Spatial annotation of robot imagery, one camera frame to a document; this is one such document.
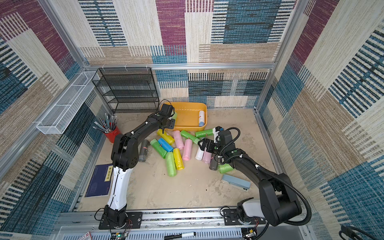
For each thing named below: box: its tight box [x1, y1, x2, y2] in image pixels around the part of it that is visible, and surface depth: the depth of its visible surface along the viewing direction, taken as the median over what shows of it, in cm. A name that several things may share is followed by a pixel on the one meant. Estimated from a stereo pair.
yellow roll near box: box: [157, 128, 175, 145], surface depth 102 cm
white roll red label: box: [198, 110, 205, 127], surface depth 114 cm
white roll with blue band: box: [195, 145, 204, 160], surface depth 95 cm
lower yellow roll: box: [173, 148, 185, 170], surface depth 93 cm
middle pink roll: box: [182, 139, 193, 161], surface depth 97 cm
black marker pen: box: [164, 231, 196, 240], surface depth 71 cm
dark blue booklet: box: [84, 163, 114, 198], surface depth 87 cm
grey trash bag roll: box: [209, 153, 219, 171], surface depth 91 cm
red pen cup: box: [103, 126, 121, 144], surface depth 100 cm
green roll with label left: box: [150, 138, 167, 159], surface depth 98 cm
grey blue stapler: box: [221, 174, 251, 192], surface depth 83 cm
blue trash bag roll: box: [158, 137, 174, 152], surface depth 99 cm
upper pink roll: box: [171, 130, 184, 150], surface depth 102 cm
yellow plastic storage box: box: [161, 102, 208, 130], surface depth 121 cm
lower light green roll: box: [166, 151, 177, 177], surface depth 91 cm
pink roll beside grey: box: [202, 150, 212, 164], surface depth 93 cm
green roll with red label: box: [195, 129, 214, 138], surface depth 104 cm
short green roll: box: [180, 130, 201, 144], surface depth 104 cm
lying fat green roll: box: [218, 163, 234, 174], surface depth 88 cm
